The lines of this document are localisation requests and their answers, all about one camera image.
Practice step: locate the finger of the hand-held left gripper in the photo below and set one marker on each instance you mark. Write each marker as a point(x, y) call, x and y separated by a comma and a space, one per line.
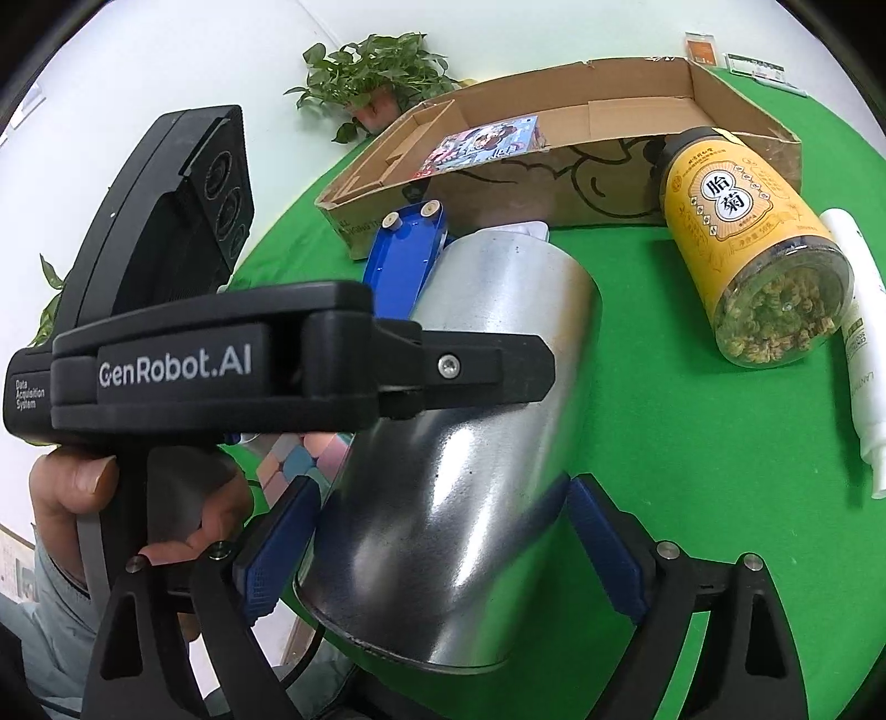
point(471, 367)

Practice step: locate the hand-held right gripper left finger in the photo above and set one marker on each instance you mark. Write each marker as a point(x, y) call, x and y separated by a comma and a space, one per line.
point(273, 554)

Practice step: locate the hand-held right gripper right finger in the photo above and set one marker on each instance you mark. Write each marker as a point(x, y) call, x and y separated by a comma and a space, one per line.
point(609, 547)

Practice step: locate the long cardboard box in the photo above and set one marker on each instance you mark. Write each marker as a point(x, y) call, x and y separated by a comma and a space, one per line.
point(519, 197)

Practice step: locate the yellow label dried flower jar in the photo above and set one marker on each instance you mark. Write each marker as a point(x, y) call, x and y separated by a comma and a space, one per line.
point(740, 208)

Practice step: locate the person's left hand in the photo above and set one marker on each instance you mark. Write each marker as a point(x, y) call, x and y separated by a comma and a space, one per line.
point(69, 484)

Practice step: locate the blue device with wooden pegs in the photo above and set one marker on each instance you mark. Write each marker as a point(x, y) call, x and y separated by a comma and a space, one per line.
point(401, 270)

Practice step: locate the green table cover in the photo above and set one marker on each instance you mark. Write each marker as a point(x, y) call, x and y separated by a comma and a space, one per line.
point(657, 429)

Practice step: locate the leafy plant sprig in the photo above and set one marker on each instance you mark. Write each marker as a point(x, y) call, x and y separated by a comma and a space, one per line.
point(50, 311)

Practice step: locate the illustrated picture card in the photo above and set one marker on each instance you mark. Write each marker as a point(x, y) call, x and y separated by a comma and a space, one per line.
point(484, 145)

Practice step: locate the green potted plant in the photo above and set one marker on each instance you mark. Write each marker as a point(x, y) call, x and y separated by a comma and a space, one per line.
point(374, 73)

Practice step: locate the white lotion bottle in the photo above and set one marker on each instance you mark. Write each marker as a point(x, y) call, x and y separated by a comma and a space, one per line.
point(858, 325)

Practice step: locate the orange card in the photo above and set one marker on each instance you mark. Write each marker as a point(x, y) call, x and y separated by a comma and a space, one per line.
point(700, 50)

